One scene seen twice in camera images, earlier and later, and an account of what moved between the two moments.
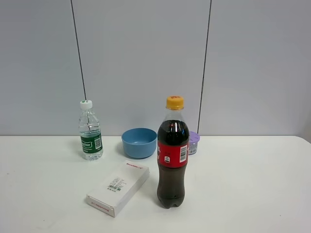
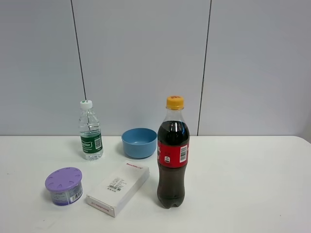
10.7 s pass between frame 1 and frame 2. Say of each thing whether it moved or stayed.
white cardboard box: stayed
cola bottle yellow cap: stayed
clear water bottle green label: stayed
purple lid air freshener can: moved
